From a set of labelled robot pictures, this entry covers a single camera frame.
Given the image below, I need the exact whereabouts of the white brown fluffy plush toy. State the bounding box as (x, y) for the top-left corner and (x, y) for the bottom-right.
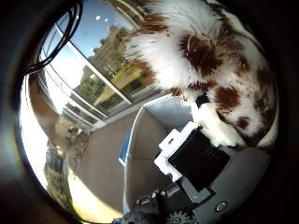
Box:
(124, 0), (279, 148)

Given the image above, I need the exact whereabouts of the black looped cable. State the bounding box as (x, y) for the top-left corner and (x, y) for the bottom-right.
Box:
(22, 0), (84, 76)

